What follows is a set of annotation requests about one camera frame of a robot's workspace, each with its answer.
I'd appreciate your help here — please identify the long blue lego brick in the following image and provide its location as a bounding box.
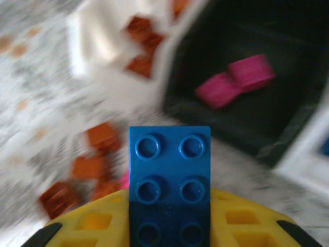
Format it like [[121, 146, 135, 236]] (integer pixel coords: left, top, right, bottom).
[[128, 126, 212, 247]]

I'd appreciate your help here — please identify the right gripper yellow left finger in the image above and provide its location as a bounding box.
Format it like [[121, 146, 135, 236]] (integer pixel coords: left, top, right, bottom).
[[24, 189, 131, 247]]

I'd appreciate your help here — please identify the white plastic container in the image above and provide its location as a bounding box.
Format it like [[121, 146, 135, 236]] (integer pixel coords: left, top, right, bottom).
[[272, 102, 329, 186], [66, 0, 186, 83]]

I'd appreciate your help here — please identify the black plastic container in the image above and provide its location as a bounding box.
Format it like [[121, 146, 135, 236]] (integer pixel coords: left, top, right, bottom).
[[161, 0, 329, 168]]

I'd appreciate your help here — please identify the pink lego brick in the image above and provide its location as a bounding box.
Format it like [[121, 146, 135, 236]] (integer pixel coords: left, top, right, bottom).
[[228, 53, 276, 89], [194, 72, 243, 109], [119, 171, 131, 190]]

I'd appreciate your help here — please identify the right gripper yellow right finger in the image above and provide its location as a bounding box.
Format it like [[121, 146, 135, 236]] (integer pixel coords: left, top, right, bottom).
[[210, 187, 320, 247]]

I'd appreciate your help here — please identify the orange lego brick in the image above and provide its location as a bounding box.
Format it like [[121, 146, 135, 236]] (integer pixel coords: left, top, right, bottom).
[[125, 16, 165, 50], [125, 55, 155, 78], [71, 155, 112, 181], [87, 122, 122, 153], [38, 181, 83, 220], [91, 181, 122, 203], [173, 0, 191, 16]]

